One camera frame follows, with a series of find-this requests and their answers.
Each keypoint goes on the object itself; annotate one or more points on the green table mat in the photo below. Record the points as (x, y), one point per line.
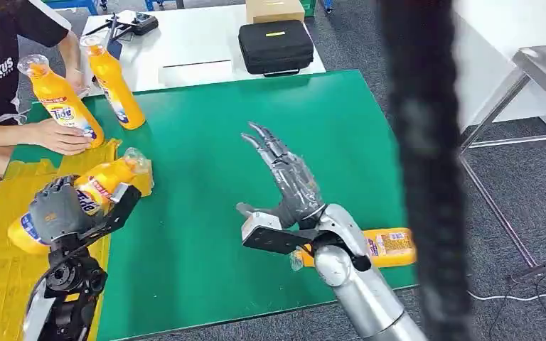
(235, 117)

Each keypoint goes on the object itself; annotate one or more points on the white table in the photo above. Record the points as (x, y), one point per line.
(188, 47)

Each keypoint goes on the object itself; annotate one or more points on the orange drink bottle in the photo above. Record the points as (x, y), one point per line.
(63, 106)
(395, 247)
(103, 181)
(115, 89)

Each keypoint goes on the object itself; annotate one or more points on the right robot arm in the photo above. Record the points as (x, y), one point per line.
(362, 292)

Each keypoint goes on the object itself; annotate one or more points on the cardboard box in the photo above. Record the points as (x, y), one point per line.
(275, 10)

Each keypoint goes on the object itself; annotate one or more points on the black carrying case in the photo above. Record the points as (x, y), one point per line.
(276, 47)

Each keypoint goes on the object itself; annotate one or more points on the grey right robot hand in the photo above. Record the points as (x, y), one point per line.
(294, 188)

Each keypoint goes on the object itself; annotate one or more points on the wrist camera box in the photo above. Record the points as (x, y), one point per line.
(268, 235)
(120, 212)

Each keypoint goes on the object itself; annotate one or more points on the green crate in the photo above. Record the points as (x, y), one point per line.
(309, 7)

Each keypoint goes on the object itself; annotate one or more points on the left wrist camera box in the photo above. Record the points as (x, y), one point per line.
(120, 212)

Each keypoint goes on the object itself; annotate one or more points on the black remote controller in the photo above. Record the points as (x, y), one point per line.
(143, 23)

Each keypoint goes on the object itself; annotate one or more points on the blue metal frame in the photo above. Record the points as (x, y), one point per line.
(70, 3)

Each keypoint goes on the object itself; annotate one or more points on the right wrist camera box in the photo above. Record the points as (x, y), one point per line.
(268, 235)

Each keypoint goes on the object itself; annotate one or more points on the person's left hand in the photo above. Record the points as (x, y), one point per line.
(76, 81)

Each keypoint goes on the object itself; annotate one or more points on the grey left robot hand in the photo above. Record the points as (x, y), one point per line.
(58, 212)

